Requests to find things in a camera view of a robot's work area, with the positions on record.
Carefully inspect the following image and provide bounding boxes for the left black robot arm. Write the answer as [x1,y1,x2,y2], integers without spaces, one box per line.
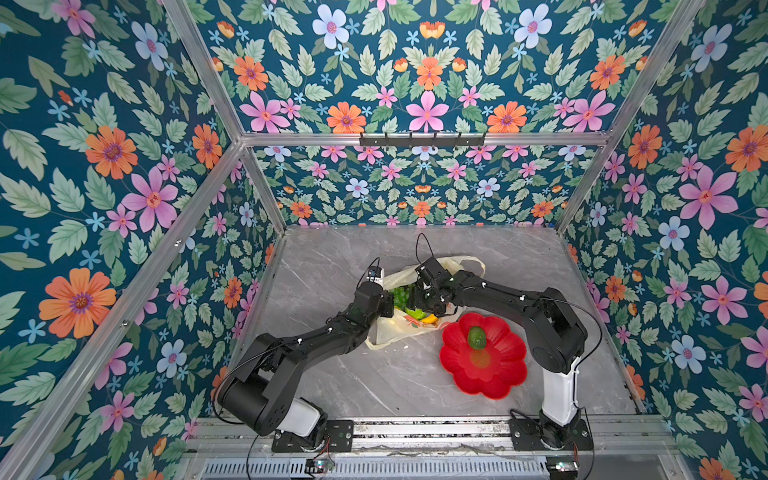
[215,281,394,439]

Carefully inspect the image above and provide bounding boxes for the black hook rail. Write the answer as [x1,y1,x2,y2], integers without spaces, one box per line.
[358,132,486,148]

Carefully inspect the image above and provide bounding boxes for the green fake grapes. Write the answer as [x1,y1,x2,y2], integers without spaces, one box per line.
[391,285,413,310]

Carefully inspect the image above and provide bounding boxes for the red flower-shaped plastic plate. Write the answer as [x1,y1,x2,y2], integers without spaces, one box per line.
[439,312,528,400]

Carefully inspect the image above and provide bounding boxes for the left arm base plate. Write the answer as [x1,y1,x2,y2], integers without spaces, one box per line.
[271,419,355,453]

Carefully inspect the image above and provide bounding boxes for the green fake avocado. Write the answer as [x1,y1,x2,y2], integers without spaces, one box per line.
[467,326,487,351]

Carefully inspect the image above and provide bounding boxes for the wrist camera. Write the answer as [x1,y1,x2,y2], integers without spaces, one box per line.
[415,257,452,290]
[365,266,384,285]

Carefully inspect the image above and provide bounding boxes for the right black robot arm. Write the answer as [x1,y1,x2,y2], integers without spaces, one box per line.
[414,257,589,450]

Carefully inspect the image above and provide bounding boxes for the aluminium front rail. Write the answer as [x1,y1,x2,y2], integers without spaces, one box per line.
[185,416,682,457]

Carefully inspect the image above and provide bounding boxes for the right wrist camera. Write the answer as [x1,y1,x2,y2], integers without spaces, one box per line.
[415,257,452,290]

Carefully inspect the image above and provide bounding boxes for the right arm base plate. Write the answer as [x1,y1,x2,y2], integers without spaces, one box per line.
[508,415,594,452]

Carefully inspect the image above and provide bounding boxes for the white vent grille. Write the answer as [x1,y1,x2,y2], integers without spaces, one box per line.
[201,457,549,479]

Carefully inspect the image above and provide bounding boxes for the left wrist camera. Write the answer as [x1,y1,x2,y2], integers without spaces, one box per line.
[365,266,384,285]

